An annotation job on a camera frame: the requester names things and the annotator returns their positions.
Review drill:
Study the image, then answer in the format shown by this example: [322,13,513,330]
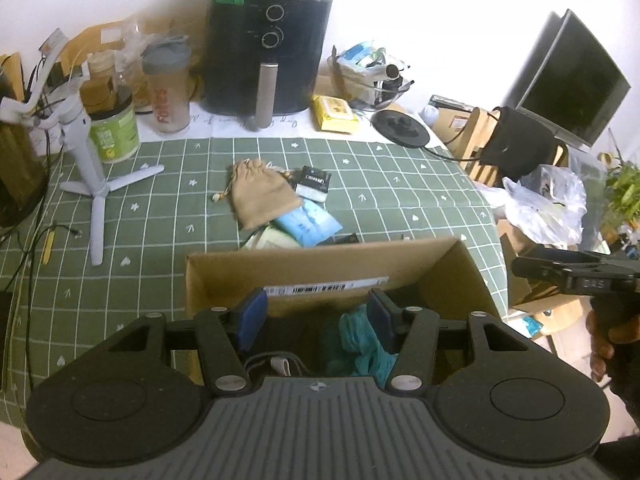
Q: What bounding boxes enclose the white usb cable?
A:
[244,351,312,378]

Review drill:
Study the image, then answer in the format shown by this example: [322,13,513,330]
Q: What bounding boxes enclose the person's right hand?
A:
[586,310,640,382]

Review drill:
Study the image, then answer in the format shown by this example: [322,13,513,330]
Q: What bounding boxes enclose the teal mesh bath sponge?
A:
[322,304,397,388]

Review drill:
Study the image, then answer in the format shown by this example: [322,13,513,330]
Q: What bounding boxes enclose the green potted plant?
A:
[598,152,639,244]

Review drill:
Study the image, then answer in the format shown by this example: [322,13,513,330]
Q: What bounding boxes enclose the white plastic bag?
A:
[498,165,587,249]

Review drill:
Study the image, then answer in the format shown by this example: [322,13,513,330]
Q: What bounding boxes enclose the brown cardboard box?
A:
[186,237,506,376]

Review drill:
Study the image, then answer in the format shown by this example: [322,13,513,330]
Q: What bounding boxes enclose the green white packet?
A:
[242,224,302,250]

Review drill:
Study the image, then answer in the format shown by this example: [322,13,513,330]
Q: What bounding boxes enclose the black sock with white band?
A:
[331,233,360,245]

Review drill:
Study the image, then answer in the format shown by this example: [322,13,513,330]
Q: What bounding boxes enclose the blue tissue pack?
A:
[272,200,343,247]

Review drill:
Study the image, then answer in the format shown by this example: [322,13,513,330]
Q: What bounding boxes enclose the black bag on chair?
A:
[480,106,567,181]

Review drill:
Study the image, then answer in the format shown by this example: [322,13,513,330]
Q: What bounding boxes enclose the green checked tablecloth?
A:
[1,138,508,427]

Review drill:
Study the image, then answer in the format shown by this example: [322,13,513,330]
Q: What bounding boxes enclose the black white small box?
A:
[294,166,331,203]

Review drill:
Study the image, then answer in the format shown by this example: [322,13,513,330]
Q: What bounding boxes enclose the wooden chair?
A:
[460,107,568,186]

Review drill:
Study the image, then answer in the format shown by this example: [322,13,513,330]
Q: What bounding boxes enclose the black monitor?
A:
[503,10,630,146]

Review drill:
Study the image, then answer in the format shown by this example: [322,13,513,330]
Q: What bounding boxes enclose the black round kettle base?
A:
[371,110,431,148]

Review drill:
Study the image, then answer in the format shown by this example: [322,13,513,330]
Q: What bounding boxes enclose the green label jar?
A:
[80,50,140,164]

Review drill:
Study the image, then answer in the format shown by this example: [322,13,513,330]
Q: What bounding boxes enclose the yellow wet wipes pack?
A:
[311,96,359,134]

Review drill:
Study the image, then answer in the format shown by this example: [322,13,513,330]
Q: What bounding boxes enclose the glass bowl with clutter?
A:
[326,41,414,110]

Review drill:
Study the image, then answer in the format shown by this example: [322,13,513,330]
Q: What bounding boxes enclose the white phone gimbal tripod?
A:
[1,44,165,266]

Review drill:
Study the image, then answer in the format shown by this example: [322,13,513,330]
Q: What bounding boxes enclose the black air fryer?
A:
[201,0,332,117]

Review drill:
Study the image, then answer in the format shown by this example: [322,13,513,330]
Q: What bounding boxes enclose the grey lid shaker bottle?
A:
[141,35,192,134]

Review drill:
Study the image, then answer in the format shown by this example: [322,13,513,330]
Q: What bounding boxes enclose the tan drawstring pouch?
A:
[212,158,303,230]

